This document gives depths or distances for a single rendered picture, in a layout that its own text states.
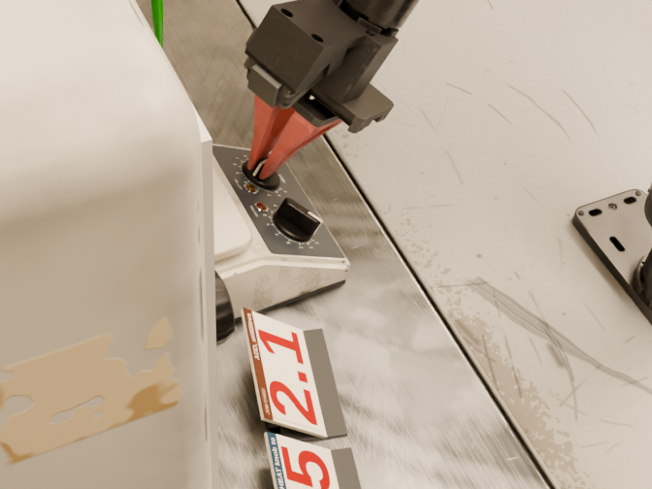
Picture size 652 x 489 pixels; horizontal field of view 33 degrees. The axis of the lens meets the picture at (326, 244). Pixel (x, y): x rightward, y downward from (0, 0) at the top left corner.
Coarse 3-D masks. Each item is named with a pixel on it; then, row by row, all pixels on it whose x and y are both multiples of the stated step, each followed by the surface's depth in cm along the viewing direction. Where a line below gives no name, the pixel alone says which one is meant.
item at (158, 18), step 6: (156, 0) 65; (162, 0) 66; (156, 6) 66; (162, 6) 66; (156, 12) 66; (162, 12) 66; (156, 18) 66; (162, 18) 66; (156, 24) 67; (162, 24) 67; (156, 30) 67; (162, 30) 67; (156, 36) 68; (162, 36) 68; (162, 42) 68; (162, 48) 68
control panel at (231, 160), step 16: (224, 160) 83; (240, 160) 84; (240, 176) 83; (288, 176) 87; (240, 192) 81; (256, 192) 82; (272, 192) 83; (288, 192) 85; (304, 192) 86; (256, 208) 80; (272, 208) 82; (256, 224) 79; (272, 224) 80; (272, 240) 79; (288, 240) 80; (320, 240) 82; (320, 256) 80; (336, 256) 82
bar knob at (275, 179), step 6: (246, 162) 84; (258, 162) 82; (264, 162) 82; (246, 168) 83; (258, 168) 82; (246, 174) 83; (252, 174) 83; (258, 174) 83; (276, 174) 85; (252, 180) 83; (258, 180) 83; (264, 180) 83; (270, 180) 84; (276, 180) 84; (264, 186) 83; (270, 186) 83; (276, 186) 84
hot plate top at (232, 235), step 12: (216, 180) 78; (216, 192) 78; (228, 192) 78; (216, 204) 77; (228, 204) 77; (216, 216) 76; (228, 216) 76; (240, 216) 76; (216, 228) 76; (228, 228) 76; (240, 228) 76; (216, 240) 75; (228, 240) 75; (240, 240) 75; (216, 252) 74; (228, 252) 75; (240, 252) 75
